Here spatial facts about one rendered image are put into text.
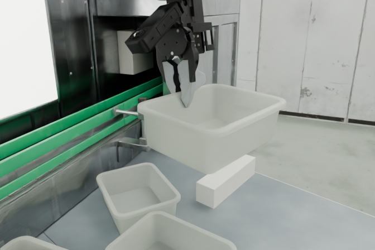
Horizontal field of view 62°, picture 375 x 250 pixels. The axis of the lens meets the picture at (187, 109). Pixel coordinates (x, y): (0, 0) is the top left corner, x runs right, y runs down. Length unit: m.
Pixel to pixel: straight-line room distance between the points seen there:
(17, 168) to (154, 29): 0.45
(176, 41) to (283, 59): 3.28
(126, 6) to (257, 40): 2.78
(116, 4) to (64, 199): 0.68
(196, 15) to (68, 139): 0.49
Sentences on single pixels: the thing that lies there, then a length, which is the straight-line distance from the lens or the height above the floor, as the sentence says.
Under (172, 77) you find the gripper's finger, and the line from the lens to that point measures 0.58.
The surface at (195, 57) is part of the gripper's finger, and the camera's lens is 0.54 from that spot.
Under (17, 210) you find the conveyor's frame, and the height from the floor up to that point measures 0.85.
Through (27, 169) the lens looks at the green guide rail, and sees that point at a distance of 0.82.
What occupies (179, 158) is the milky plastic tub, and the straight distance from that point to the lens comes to 0.48.
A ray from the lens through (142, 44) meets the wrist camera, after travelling 0.50.
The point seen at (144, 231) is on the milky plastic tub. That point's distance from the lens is 0.75.
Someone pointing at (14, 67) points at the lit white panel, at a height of 1.12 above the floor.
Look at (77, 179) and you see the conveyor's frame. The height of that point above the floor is 0.83.
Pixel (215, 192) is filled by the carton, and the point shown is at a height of 0.80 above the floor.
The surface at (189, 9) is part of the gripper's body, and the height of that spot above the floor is 1.27.
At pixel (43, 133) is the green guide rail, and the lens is 0.93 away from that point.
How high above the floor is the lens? 1.27
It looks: 18 degrees down
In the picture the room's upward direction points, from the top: straight up
